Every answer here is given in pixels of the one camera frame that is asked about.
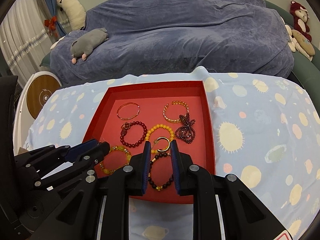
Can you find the white cow plush toy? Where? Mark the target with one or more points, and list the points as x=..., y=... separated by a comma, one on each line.
x=75, y=12

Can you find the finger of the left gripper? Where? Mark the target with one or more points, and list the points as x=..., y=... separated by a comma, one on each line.
x=52, y=155
x=92, y=154

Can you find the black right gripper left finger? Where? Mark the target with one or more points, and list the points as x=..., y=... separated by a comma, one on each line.
x=130, y=180

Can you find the light blue spotted cloth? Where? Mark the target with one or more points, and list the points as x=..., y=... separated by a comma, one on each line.
x=266, y=131

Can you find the red monkey plush toy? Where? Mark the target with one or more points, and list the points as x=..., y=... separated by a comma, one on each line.
x=300, y=18

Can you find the white round wooden-top device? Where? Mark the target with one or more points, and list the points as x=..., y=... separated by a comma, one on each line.
x=38, y=89

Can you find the beige cookie plush cushion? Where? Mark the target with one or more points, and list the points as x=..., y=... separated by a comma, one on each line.
x=303, y=42

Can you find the thin red gold bangle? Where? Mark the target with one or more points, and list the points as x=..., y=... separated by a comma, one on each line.
x=128, y=111

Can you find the green bed frame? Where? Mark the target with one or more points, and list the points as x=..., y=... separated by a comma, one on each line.
x=306, y=73

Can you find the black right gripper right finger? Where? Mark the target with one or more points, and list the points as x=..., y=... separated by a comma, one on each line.
x=193, y=180

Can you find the blue velvet bed blanket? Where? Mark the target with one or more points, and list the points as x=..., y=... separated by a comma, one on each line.
x=172, y=36

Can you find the red shallow tray box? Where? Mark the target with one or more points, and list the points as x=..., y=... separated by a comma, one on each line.
x=159, y=101

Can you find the red curtain tie bow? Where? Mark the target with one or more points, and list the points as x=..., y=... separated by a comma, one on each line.
x=51, y=25

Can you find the grey mole plush toy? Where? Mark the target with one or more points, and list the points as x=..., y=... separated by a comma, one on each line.
x=84, y=45

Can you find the white sheer curtain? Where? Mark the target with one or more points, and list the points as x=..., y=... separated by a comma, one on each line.
x=25, y=40

